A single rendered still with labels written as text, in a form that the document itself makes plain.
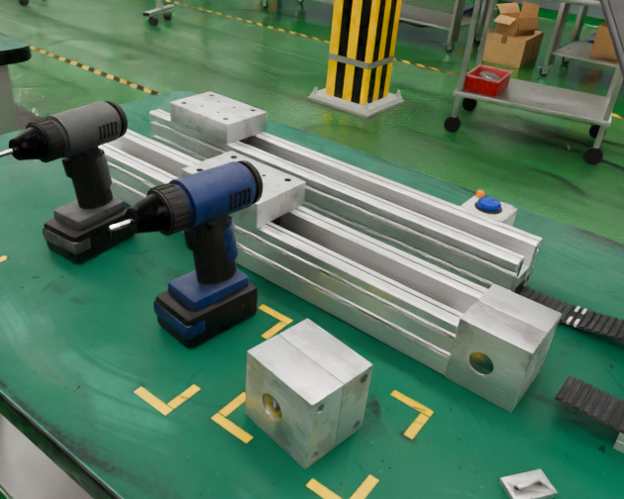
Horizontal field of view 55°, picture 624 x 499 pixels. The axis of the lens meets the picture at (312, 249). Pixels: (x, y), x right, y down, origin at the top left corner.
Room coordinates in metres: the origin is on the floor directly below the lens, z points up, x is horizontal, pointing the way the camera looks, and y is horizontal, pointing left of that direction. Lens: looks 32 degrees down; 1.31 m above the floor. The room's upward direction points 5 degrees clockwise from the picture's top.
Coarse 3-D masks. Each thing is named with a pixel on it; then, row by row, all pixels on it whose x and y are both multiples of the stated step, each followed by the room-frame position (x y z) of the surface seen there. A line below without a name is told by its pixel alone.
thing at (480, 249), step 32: (160, 128) 1.17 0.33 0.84; (256, 160) 1.02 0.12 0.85; (288, 160) 1.07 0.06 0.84; (320, 160) 1.03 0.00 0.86; (320, 192) 0.94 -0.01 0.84; (352, 192) 0.90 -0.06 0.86; (384, 192) 0.94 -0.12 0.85; (416, 192) 0.93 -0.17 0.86; (352, 224) 0.89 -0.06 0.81; (384, 224) 0.86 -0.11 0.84; (416, 224) 0.82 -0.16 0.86; (448, 224) 0.87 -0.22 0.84; (480, 224) 0.84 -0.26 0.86; (416, 256) 0.82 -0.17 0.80; (448, 256) 0.79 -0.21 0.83; (480, 256) 0.76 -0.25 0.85; (512, 256) 0.74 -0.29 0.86; (512, 288) 0.74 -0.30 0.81
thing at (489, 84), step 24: (480, 0) 3.66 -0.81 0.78; (552, 0) 3.51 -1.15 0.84; (576, 0) 3.46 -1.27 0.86; (480, 48) 4.13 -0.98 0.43; (480, 72) 3.78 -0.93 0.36; (504, 72) 3.87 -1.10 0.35; (456, 96) 3.67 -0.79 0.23; (480, 96) 3.60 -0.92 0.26; (504, 96) 3.64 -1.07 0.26; (528, 96) 3.69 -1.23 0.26; (552, 96) 3.73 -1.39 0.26; (576, 96) 3.79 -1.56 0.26; (600, 96) 3.84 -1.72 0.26; (456, 120) 3.66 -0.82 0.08; (576, 120) 3.39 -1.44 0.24; (600, 120) 3.35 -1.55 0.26
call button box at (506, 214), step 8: (472, 200) 0.97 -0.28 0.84; (472, 208) 0.94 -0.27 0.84; (480, 208) 0.93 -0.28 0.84; (504, 208) 0.95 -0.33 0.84; (512, 208) 0.95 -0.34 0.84; (488, 216) 0.91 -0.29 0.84; (496, 216) 0.92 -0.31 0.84; (504, 216) 0.92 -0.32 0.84; (512, 216) 0.94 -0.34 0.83; (512, 224) 0.95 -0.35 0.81
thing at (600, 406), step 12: (564, 384) 0.55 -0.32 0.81; (576, 384) 0.54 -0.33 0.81; (588, 384) 0.55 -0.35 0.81; (564, 396) 0.52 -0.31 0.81; (576, 396) 0.53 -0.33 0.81; (588, 396) 0.53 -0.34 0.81; (600, 396) 0.53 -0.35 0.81; (612, 396) 0.53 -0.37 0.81; (576, 408) 0.51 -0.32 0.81; (588, 408) 0.51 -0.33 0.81; (600, 408) 0.51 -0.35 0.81; (612, 408) 0.51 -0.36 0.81; (600, 420) 0.49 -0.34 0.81; (612, 420) 0.49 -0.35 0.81
